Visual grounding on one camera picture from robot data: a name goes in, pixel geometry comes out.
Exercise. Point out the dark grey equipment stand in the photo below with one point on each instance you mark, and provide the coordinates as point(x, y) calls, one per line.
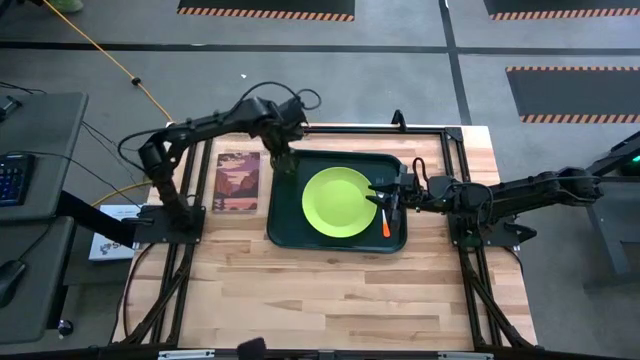
point(607, 235)

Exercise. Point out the black computer mouse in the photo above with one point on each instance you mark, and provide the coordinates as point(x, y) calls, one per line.
point(11, 280)

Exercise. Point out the black table-level camera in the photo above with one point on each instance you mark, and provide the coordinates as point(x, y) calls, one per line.
point(251, 348)

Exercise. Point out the dark green plastic tray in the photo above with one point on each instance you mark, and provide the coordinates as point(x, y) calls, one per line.
point(290, 220)

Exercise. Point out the lime green plate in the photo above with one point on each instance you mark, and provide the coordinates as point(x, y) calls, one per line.
point(335, 205)

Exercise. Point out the black desk support bar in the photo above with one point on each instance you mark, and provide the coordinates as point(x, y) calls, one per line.
point(95, 217)

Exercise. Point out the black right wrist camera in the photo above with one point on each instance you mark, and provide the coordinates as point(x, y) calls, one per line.
point(406, 176)

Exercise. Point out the grey desk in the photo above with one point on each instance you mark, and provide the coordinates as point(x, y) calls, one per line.
point(35, 280)
point(45, 135)

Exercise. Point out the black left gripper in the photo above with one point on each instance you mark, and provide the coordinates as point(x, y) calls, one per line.
point(287, 125)

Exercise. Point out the landscape picture card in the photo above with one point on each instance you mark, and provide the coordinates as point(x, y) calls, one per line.
point(236, 182)

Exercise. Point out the black mat with hazard stripes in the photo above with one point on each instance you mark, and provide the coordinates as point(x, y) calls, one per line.
point(565, 6)
point(575, 92)
point(265, 6)

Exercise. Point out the person's shoe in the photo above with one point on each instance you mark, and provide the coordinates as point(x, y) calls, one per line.
point(65, 5)

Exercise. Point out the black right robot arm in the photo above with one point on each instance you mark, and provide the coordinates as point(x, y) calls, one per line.
point(525, 192)

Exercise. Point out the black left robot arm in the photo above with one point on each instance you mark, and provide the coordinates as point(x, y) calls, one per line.
point(200, 127)

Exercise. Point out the black aluminium rig frame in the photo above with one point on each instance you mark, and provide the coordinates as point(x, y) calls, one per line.
point(375, 131)

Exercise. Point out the white booklet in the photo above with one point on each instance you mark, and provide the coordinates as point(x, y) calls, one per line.
point(110, 247)

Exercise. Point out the black backlit keyboard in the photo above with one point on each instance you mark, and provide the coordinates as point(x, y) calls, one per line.
point(15, 177)

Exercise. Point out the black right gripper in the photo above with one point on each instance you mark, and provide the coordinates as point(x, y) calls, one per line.
point(425, 192)

